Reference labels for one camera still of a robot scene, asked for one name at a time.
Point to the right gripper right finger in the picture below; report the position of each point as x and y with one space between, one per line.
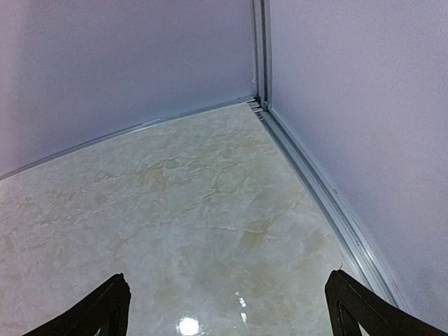
353 308

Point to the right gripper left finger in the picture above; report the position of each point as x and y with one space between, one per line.
105 311

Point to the right aluminium frame post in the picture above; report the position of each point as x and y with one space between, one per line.
263 52

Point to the right side floor rail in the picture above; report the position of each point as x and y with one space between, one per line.
362 259

